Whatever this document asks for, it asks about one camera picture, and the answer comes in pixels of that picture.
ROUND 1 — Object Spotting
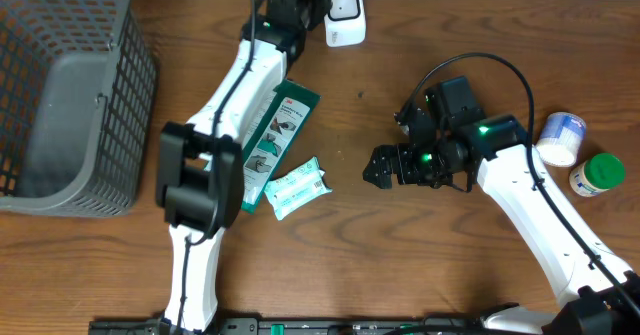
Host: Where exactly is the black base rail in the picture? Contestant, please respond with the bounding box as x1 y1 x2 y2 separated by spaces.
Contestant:
87 316 479 335

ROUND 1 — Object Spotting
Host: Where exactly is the grey plastic mesh basket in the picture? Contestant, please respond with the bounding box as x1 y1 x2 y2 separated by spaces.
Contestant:
1 0 158 218

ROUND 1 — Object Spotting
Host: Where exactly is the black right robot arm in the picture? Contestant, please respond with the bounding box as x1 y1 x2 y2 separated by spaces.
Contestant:
363 107 639 334

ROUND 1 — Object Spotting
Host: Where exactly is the green white 3M box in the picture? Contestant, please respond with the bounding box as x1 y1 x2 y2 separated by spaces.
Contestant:
241 80 321 213

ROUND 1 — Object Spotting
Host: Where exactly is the white blue label tub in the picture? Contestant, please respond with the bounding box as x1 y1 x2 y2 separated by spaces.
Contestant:
536 112 587 167

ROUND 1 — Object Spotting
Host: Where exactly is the white barcode scanner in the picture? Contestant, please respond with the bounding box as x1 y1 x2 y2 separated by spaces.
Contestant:
324 0 366 47

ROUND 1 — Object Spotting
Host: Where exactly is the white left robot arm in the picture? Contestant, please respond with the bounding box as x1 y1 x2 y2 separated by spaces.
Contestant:
155 0 332 334

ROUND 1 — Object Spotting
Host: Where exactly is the teal white wipes packet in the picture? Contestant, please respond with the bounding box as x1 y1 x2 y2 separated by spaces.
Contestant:
264 157 332 221

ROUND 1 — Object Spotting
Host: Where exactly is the green lid white jar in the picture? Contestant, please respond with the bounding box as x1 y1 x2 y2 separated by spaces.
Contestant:
569 153 626 197

